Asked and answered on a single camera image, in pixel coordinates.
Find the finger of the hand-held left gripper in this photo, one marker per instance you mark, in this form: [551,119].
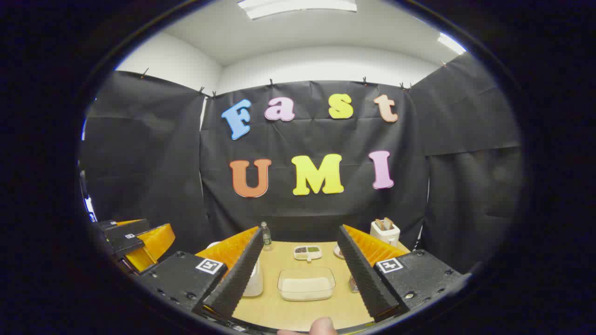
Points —
[130,245]
[130,229]

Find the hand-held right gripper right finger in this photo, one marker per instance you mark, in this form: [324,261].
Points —
[368,279]

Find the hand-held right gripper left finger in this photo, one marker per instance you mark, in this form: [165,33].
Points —
[233,279]

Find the metal mesh chopstick holder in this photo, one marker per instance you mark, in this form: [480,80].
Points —
[354,284]

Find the white rice cooker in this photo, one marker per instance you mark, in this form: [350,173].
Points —
[255,281]

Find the clear plastic rice container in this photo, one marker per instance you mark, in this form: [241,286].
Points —
[305,288]

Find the white round plate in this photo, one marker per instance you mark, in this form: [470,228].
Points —
[338,252]

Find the computer monitor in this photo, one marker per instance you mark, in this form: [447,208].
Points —
[89,209]

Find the white toaster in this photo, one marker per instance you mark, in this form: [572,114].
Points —
[386,235]

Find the clear plastic water bottle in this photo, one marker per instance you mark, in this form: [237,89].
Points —
[266,237]

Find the toast bread slice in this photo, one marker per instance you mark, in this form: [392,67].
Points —
[379,225]
[388,223]

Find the white divided grain dish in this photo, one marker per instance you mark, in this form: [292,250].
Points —
[307,252]

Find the ceiling light panel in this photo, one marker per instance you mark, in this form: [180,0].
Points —
[298,6]
[450,43]

